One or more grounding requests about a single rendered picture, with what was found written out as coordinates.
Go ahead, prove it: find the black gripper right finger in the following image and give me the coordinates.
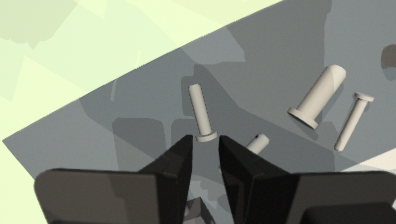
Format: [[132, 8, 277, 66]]
[[218, 135, 396, 224]]

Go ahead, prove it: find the grey metal clevis fork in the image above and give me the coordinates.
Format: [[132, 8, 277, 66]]
[[184, 197, 215, 224]]

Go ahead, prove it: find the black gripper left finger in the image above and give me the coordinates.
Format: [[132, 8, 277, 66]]
[[33, 135, 193, 224]]

